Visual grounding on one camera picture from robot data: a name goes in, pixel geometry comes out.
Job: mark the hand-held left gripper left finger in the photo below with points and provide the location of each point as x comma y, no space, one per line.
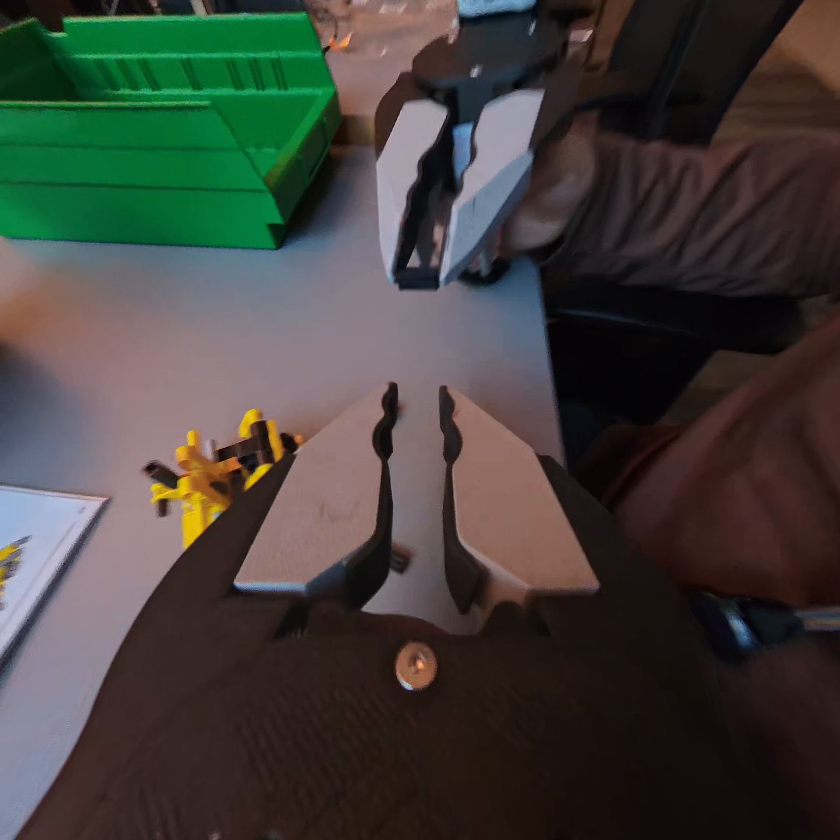
308,518

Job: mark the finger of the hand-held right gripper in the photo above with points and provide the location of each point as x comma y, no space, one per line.
400,164
499,151

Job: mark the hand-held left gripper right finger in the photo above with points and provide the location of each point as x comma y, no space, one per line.
518,518

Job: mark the black lego grille tile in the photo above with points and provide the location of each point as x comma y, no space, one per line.
400,562

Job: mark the yellow lego vehicle model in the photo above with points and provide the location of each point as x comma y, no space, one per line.
197,472

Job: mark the person's right forearm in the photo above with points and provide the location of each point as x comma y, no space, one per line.
689,210

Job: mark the lego instruction booklet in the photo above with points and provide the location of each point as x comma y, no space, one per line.
39,525

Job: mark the person's right hand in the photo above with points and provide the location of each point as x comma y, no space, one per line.
558,190

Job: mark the black office chair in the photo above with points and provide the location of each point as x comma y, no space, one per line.
623,341

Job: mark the black badge reel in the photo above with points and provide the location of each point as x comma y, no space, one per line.
728,623

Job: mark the person's brown shirt torso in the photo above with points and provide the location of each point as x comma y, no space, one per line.
754,492

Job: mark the green plastic bin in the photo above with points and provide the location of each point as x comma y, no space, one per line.
131,197
164,52

